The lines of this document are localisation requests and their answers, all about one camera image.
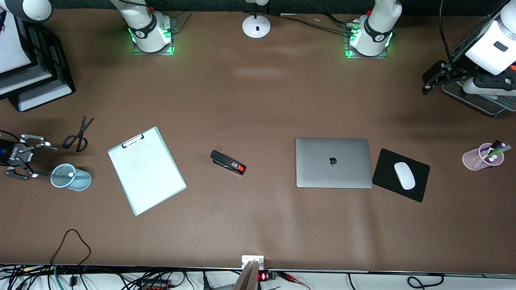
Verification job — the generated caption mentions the grey laptop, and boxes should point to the grey laptop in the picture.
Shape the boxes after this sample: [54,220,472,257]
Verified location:
[295,137,373,189]

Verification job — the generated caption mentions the green marker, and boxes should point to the green marker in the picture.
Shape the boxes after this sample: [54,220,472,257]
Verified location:
[486,145,512,158]

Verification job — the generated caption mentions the metal mesh desk tray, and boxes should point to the metal mesh desk tray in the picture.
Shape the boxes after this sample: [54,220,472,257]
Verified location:
[441,16,516,118]

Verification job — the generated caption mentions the blue mesh pen cup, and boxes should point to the blue mesh pen cup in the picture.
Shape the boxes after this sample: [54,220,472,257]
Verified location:
[50,163,92,191]

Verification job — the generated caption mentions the black stacked document tray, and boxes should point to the black stacked document tray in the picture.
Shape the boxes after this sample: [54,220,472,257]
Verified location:
[0,10,76,112]

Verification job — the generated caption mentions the pink mesh pen cup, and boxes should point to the pink mesh pen cup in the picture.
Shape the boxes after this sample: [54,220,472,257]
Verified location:
[462,143,504,171]

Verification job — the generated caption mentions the white computer mouse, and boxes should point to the white computer mouse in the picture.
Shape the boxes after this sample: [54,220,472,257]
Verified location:
[394,162,416,190]

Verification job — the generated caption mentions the black mouse pad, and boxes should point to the black mouse pad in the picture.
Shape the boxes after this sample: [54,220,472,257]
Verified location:
[372,148,431,203]

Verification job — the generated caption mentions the mint green clipboard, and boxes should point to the mint green clipboard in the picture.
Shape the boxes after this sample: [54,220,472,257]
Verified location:
[108,126,187,216]

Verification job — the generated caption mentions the white paper sheet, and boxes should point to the white paper sheet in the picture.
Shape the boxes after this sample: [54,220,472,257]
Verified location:
[109,130,185,214]

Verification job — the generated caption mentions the black orange power strip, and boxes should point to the black orange power strip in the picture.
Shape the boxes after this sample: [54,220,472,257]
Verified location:
[139,279,175,290]

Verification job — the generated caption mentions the white round lamp base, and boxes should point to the white round lamp base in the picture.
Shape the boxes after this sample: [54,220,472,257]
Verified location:
[242,0,271,39]

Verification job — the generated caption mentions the black stapler red end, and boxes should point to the black stapler red end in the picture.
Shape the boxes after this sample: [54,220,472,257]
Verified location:
[210,150,246,176]

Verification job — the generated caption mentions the black handled scissors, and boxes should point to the black handled scissors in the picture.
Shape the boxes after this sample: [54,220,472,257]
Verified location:
[63,116,95,153]

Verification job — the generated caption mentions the black looped cable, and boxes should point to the black looped cable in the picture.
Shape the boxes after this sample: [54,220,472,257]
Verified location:
[50,228,92,267]

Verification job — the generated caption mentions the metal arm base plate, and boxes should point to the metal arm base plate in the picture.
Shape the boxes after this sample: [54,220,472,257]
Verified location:
[345,22,389,60]
[132,17,177,56]

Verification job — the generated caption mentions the black cable bundle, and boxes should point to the black cable bundle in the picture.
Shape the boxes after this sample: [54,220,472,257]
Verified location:
[278,13,355,35]

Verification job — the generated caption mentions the black coiled cable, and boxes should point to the black coiled cable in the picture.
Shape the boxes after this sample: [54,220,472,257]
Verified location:
[406,274,445,290]

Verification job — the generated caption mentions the white post bracket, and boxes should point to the white post bracket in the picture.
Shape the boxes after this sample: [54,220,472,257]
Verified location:
[241,255,264,270]

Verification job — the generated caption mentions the aluminium profile post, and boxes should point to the aluminium profile post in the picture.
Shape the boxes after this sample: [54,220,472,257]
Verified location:
[233,260,260,290]

